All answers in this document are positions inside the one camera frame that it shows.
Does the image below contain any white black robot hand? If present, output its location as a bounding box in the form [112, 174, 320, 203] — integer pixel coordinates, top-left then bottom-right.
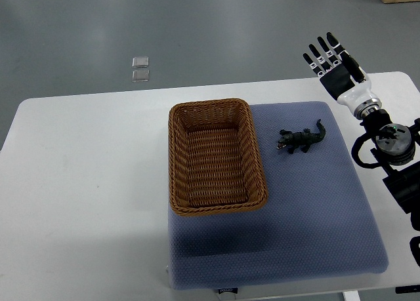
[303, 32, 382, 120]

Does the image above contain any dark toy crocodile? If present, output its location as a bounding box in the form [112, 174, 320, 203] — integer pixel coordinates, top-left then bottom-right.
[276, 119, 326, 154]

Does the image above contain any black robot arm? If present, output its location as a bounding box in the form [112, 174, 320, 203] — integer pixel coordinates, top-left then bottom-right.
[351, 108, 419, 231]

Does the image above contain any brown wicker basket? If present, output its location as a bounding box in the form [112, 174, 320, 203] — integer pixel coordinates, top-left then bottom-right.
[168, 98, 268, 216]

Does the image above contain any blue grey foam cushion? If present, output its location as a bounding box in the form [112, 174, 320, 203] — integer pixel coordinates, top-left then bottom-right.
[169, 102, 389, 290]

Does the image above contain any upper clear floor tile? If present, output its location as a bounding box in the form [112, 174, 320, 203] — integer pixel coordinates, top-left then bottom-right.
[132, 56, 149, 68]

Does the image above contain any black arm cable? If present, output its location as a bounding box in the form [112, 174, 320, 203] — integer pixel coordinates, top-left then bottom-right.
[350, 134, 385, 168]

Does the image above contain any black table edge bracket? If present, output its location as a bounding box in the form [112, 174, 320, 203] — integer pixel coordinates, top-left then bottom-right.
[395, 285, 420, 294]

